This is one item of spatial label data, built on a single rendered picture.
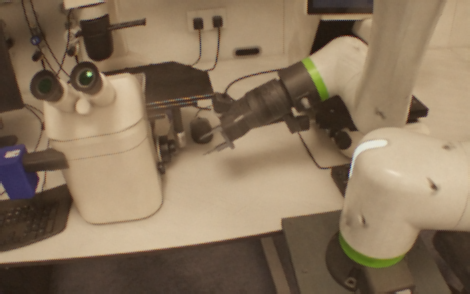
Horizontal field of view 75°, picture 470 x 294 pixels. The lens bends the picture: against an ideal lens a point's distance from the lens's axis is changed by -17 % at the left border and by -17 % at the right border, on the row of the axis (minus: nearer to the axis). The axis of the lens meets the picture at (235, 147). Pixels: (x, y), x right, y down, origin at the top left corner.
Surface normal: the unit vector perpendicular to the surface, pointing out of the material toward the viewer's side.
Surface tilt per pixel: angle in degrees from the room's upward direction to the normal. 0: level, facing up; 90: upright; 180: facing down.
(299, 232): 0
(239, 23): 90
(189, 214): 0
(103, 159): 90
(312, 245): 0
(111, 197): 91
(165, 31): 90
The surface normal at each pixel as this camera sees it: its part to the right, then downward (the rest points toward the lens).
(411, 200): -0.20, 0.56
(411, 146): -0.04, -0.79
